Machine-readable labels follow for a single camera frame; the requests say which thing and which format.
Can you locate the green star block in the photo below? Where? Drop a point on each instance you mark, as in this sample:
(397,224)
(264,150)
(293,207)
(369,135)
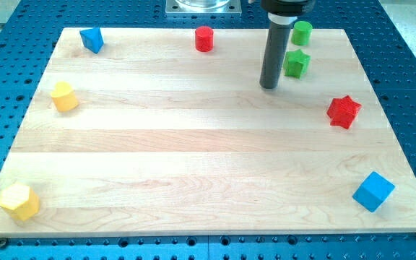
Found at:
(296,63)

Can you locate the black robot arm end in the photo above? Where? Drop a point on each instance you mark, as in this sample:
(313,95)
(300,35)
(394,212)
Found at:
(288,8)

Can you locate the red star block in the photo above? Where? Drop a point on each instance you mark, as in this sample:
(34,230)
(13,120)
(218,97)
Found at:
(343,111)

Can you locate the light wooden board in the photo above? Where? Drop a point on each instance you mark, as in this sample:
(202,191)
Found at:
(167,140)

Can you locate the red cylinder block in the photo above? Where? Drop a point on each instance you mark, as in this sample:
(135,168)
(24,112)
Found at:
(204,39)

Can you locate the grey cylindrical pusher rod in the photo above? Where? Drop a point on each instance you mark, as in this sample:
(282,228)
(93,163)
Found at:
(276,46)

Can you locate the green cylinder block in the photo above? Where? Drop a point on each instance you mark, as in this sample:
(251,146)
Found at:
(301,33)

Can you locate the blue triangular block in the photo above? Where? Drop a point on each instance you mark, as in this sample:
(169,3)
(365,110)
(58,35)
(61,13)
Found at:
(92,39)

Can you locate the yellow heart block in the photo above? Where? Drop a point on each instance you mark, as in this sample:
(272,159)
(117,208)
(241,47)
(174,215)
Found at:
(63,97)

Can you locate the blue cube block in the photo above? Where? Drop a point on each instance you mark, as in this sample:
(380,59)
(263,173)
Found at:
(373,191)

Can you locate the yellow hexagon block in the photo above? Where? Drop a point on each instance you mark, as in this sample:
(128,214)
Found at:
(20,201)

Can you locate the blue perforated table plate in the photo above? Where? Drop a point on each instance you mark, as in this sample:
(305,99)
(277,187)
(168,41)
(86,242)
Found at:
(28,37)

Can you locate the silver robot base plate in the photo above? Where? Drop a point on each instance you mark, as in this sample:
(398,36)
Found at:
(185,8)

